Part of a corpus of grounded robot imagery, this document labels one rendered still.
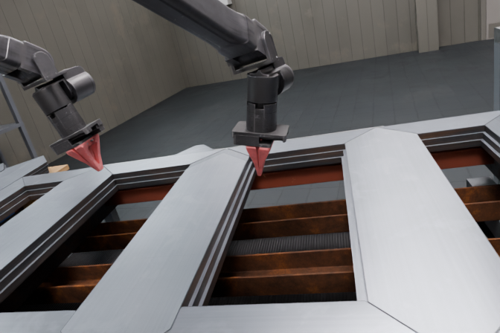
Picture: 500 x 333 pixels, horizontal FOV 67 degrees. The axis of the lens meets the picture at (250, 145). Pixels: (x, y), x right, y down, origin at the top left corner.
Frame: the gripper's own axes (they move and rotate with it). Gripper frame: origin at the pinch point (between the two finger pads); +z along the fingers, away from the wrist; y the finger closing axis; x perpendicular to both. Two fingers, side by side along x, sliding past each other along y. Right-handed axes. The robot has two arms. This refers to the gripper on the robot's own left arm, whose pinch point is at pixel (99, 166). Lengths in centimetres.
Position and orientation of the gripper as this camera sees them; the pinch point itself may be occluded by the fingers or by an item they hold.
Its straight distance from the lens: 89.9
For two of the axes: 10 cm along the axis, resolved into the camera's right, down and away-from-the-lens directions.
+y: -8.8, 3.6, 3.1
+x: -1.5, 4.0, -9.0
